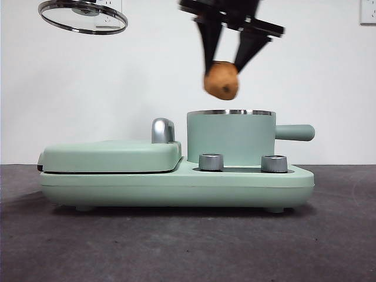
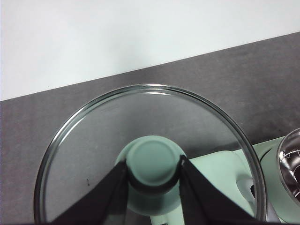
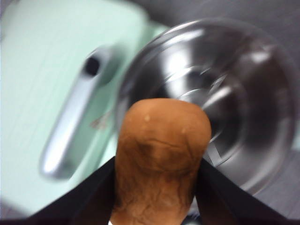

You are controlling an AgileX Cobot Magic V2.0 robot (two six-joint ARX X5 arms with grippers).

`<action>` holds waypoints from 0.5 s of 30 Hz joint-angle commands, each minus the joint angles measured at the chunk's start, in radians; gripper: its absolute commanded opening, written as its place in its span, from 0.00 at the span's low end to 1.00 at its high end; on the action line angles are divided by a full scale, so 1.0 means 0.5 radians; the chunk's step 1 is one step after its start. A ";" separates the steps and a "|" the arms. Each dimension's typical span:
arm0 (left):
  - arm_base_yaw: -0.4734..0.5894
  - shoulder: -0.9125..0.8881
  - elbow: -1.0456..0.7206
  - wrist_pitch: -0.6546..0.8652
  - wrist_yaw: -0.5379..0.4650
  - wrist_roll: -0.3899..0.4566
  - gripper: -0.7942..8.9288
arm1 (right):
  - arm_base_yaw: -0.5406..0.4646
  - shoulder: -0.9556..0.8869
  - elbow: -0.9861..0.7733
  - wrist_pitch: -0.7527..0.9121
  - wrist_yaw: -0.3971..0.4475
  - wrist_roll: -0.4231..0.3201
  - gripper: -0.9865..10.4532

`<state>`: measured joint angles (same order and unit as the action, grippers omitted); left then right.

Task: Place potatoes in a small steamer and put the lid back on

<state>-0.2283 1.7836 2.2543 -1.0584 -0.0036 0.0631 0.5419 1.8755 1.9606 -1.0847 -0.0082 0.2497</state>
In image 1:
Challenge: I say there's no brown potato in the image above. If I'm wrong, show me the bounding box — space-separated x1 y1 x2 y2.
203 60 240 102

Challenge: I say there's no glass pot lid green knob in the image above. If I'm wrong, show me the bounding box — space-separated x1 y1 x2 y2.
38 0 129 36

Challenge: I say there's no silver control knob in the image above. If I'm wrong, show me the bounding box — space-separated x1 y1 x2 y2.
198 153 224 172
260 154 287 173

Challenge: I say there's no mint green grill cover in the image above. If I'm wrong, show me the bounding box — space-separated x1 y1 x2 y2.
37 140 183 174

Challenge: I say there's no mint green breakfast maker base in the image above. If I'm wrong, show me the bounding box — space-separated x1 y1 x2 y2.
39 156 315 213

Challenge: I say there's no mint green handled steamer pot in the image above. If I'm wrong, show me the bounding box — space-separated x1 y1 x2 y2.
186 109 316 165

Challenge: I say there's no white wall socket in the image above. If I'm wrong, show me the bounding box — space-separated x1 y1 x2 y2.
360 0 376 26
95 0 123 26

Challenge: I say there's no chrome grill cover handle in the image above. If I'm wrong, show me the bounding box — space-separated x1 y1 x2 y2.
150 117 177 145

